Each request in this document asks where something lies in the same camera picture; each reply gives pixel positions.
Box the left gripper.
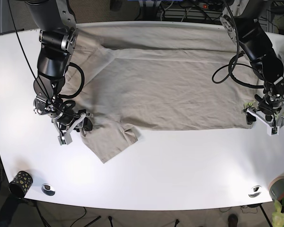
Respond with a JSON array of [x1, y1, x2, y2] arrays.
[[242, 95, 284, 136]]

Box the beige T-shirt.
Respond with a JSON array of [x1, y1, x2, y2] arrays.
[[71, 25, 256, 163]]

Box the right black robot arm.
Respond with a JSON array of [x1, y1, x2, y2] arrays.
[[25, 0, 93, 145]]

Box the green potted plant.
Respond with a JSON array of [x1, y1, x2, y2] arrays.
[[272, 197, 284, 227]]

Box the table cable grommet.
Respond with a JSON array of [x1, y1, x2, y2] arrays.
[[248, 185, 262, 198], [41, 184, 55, 196]]

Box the grey tape roll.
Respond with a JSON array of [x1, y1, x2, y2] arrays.
[[268, 176, 284, 201]]

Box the black gold-dotted cup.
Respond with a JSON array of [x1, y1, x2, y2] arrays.
[[9, 171, 33, 199]]

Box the left table cable grommet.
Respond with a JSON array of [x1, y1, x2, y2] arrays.
[[41, 184, 55, 196]]

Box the right table cable grommet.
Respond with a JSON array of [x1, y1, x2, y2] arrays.
[[248, 185, 262, 198]]

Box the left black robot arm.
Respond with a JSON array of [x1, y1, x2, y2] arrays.
[[220, 0, 284, 136]]

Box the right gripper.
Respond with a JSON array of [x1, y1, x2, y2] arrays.
[[51, 109, 93, 145]]

